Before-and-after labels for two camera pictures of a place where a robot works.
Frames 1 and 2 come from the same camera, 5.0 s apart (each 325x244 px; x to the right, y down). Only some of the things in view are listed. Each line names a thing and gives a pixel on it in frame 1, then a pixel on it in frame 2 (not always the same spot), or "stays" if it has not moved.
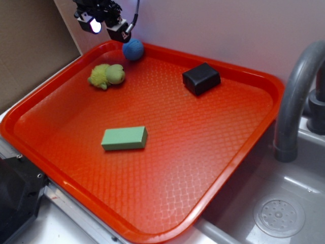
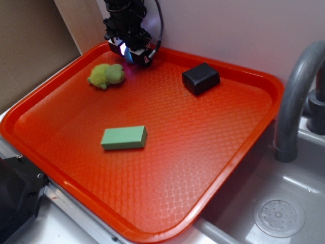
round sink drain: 279,216 stays
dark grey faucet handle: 316,119 stays
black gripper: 108,10 to 124,22
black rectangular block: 201,79 stays
